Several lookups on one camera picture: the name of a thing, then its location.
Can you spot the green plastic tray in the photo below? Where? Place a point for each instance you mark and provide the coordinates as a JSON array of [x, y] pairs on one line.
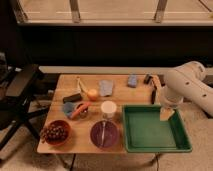
[[144, 132]]

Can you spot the orange-red bowl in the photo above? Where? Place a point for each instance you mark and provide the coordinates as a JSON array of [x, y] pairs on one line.
[[66, 126]]

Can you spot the light blue cloth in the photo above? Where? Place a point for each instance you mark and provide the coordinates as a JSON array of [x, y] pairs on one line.
[[106, 87]]

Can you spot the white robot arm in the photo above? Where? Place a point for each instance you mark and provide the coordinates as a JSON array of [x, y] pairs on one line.
[[185, 81]]

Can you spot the white plastic cup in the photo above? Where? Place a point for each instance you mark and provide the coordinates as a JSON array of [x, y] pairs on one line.
[[108, 109]]

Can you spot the purple bowl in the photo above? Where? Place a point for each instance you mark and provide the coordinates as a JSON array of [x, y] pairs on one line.
[[111, 134]]

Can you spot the yellow banana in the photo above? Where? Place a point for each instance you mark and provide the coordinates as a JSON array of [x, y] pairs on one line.
[[82, 86]]

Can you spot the black office chair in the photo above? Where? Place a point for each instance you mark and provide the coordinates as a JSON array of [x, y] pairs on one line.
[[17, 91]]

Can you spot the silver spoon in bowl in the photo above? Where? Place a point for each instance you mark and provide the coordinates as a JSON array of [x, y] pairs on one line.
[[103, 132]]

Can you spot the yellow orange fruit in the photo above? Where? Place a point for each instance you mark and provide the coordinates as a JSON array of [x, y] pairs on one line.
[[93, 94]]

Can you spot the black rectangular block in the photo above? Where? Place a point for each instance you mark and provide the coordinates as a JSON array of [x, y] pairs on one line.
[[72, 98]]

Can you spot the black small object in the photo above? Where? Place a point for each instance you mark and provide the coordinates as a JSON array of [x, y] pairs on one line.
[[147, 79]]

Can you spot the blue sponge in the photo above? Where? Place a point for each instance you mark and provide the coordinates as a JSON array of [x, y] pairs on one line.
[[132, 81]]

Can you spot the bunch of dark grapes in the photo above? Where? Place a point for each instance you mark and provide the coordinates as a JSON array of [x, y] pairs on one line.
[[53, 133]]

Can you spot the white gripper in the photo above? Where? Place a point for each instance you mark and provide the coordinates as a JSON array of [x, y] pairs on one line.
[[169, 99]]

